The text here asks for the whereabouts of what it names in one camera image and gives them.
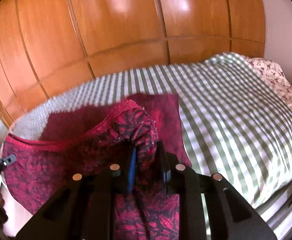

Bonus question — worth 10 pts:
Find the wooden panelled wardrobe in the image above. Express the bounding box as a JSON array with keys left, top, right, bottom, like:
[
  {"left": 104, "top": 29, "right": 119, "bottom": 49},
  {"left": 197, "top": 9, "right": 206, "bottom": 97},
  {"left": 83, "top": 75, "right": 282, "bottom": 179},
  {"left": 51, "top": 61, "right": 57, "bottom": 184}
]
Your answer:
[{"left": 0, "top": 0, "right": 265, "bottom": 127}]

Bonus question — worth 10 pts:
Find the red floral patterned garment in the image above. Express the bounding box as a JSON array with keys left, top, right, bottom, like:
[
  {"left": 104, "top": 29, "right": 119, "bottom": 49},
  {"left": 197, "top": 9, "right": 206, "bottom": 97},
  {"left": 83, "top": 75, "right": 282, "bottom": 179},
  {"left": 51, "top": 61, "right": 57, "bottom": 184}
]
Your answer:
[{"left": 2, "top": 94, "right": 191, "bottom": 239}]

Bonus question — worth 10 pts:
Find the green white checkered bedsheet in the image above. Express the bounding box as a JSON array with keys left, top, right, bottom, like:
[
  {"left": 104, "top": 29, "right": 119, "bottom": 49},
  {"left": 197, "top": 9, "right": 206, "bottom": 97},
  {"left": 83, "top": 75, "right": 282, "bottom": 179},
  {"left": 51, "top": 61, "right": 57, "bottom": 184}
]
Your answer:
[{"left": 12, "top": 53, "right": 292, "bottom": 207}]

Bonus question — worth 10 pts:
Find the bed frame edge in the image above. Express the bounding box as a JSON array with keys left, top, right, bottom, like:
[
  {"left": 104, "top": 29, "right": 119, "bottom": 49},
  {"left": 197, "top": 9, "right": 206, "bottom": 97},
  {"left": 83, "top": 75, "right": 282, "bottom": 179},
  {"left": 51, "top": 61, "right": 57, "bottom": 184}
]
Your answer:
[{"left": 256, "top": 181, "right": 292, "bottom": 239}]

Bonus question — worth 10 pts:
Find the floral print pillow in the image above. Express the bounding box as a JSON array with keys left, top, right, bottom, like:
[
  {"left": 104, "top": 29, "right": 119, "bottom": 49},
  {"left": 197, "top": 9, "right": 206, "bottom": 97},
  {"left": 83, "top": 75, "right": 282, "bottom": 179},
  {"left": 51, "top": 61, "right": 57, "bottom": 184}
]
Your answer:
[{"left": 246, "top": 57, "right": 292, "bottom": 111}]

